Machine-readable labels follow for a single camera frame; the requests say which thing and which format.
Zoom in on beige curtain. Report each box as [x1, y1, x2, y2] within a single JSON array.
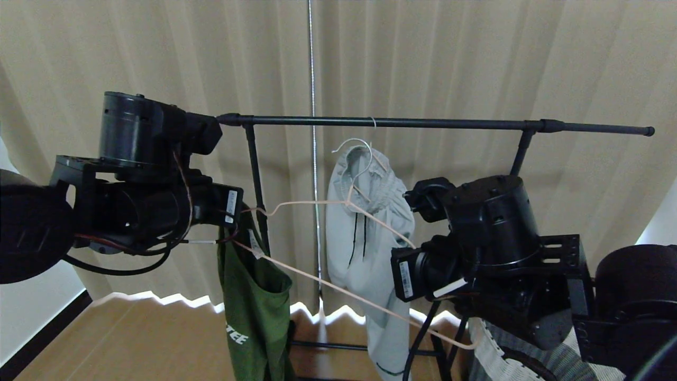
[[0, 0, 677, 318]]

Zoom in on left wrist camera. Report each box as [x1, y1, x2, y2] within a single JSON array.
[[180, 111, 223, 157]]

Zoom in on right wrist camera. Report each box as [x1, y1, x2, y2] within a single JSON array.
[[405, 177, 456, 223]]

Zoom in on green printed shirt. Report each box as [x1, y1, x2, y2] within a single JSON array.
[[217, 206, 297, 381]]

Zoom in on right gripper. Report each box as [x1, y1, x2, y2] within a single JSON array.
[[390, 235, 480, 303]]

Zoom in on black clothes rack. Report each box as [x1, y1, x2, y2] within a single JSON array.
[[216, 113, 655, 381]]

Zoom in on pink clothes hanger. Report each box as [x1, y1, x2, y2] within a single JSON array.
[[232, 139, 481, 351], [349, 117, 389, 203]]

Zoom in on white laundry basket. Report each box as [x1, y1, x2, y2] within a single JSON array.
[[468, 317, 627, 381]]

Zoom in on pale grey shorts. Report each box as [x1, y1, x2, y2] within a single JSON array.
[[325, 146, 416, 381]]

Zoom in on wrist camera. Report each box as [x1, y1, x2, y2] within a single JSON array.
[[405, 177, 456, 223], [180, 111, 223, 157]]

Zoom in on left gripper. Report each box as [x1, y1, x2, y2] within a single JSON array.
[[77, 180, 245, 255]]

